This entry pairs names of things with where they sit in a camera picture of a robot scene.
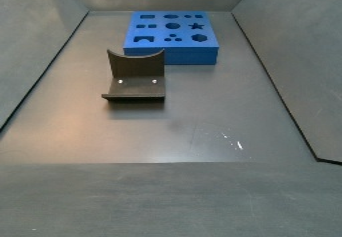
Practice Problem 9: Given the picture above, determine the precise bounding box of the black curved holder stand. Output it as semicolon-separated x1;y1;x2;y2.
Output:
101;50;166;101

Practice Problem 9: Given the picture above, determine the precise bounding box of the blue shape sorter block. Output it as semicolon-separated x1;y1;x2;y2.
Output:
123;11;219;65

